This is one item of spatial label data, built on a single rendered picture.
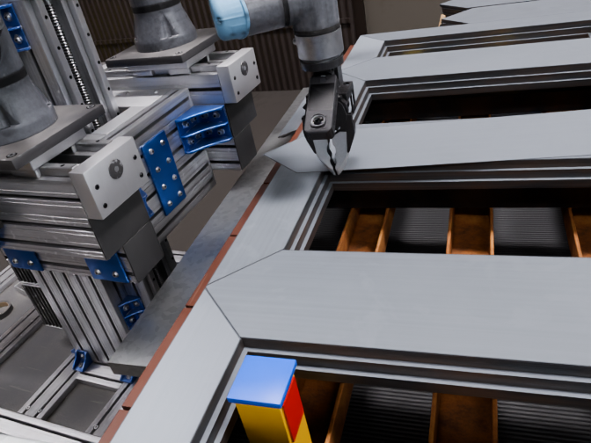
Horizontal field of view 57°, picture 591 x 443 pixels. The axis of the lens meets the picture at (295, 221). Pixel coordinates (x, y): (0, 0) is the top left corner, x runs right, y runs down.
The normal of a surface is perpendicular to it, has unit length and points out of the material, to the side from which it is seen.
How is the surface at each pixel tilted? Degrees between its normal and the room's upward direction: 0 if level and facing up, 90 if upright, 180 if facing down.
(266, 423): 90
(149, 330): 0
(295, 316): 0
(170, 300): 0
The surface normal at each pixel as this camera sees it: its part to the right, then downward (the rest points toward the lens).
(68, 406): -0.18, -0.83
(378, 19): -0.37, 0.55
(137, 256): 0.91, 0.07
